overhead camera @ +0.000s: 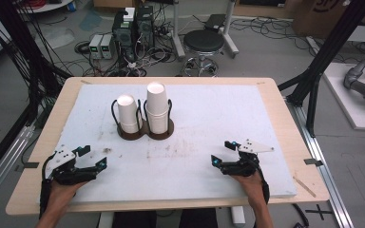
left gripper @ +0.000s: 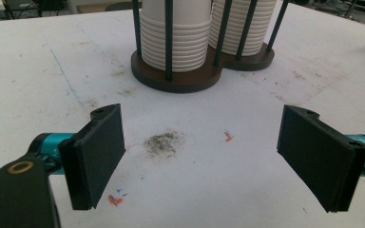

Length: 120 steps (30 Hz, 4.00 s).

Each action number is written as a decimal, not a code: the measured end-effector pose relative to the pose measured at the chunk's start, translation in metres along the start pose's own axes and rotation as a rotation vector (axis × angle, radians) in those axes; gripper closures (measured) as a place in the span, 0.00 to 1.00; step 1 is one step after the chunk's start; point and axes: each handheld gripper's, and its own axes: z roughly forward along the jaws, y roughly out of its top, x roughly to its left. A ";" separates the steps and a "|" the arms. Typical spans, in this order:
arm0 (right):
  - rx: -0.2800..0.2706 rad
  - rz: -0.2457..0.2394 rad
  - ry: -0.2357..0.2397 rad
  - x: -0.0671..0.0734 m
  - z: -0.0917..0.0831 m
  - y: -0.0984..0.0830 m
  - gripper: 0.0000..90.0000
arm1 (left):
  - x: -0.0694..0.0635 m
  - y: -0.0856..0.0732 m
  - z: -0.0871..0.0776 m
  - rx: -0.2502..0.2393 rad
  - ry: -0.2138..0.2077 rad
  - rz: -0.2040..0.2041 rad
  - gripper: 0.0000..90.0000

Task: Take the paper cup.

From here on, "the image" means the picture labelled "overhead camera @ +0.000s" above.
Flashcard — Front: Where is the black metal frame post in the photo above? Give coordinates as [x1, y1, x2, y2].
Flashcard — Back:
[278, 0, 365, 138]

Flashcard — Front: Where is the tangle of floor cables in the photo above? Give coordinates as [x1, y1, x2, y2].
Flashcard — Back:
[72, 39, 174, 78]

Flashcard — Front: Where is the black floor cable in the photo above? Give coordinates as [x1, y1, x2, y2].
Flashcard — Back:
[292, 202, 311, 228]

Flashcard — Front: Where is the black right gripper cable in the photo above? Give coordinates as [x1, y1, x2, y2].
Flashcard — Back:
[256, 162, 271, 205]

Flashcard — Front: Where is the black computer tower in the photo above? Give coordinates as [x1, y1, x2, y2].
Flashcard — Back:
[111, 7, 138, 62]
[135, 5, 156, 49]

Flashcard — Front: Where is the white round table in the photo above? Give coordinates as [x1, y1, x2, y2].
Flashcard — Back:
[16, 0, 74, 14]

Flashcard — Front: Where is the white table leg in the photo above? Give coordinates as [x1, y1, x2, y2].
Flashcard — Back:
[230, 205, 247, 228]
[97, 211, 115, 228]

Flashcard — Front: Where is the white floor platform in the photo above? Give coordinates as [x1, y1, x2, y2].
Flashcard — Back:
[322, 62, 365, 132]

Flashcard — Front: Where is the black tape piece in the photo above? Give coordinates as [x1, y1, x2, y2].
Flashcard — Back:
[14, 161, 40, 173]
[303, 158, 324, 167]

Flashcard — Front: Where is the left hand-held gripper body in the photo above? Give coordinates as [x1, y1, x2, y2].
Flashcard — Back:
[45, 144, 98, 186]

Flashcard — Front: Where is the black frame with cables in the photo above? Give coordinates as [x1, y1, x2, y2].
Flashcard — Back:
[0, 0, 72, 186]

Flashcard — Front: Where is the grey bench power supply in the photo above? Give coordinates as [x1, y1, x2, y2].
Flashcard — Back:
[100, 33, 117, 61]
[87, 33, 105, 60]

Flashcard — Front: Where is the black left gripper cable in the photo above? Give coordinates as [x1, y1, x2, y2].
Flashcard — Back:
[38, 154, 55, 220]

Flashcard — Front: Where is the white foam mat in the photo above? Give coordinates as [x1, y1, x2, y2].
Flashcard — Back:
[36, 83, 298, 204]

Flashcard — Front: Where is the person's left hand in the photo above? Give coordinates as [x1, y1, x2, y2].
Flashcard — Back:
[47, 180, 88, 213]

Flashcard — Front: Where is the black tape cross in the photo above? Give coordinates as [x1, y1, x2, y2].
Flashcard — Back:
[304, 203, 334, 221]

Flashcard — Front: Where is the brown cardboard box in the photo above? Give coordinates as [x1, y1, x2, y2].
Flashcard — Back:
[292, 0, 365, 40]

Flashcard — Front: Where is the dark brown wire cup holder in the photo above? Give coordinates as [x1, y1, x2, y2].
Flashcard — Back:
[110, 98, 175, 142]

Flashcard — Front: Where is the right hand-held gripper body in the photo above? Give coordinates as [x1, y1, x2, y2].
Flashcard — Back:
[221, 138, 275, 178]

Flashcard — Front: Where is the black round stool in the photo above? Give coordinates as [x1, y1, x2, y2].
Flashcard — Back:
[182, 28, 226, 78]

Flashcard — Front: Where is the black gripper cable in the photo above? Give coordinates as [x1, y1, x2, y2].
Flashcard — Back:
[256, 162, 271, 205]
[38, 154, 55, 220]

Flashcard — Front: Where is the black flat box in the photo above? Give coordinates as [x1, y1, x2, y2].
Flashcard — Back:
[203, 13, 227, 31]

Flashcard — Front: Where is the white stand leg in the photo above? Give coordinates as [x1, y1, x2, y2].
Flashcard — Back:
[170, 0, 186, 61]
[222, 0, 240, 59]

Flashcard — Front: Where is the aluminium floor rail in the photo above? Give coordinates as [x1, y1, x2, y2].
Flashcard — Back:
[0, 124, 36, 213]
[285, 97, 356, 228]

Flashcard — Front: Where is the white paper cup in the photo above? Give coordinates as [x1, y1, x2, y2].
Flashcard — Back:
[116, 93, 140, 126]
[146, 82, 169, 116]
[119, 122, 141, 134]
[144, 107, 170, 135]

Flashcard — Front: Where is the person's right hand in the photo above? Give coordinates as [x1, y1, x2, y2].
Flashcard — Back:
[229, 173, 265, 205]

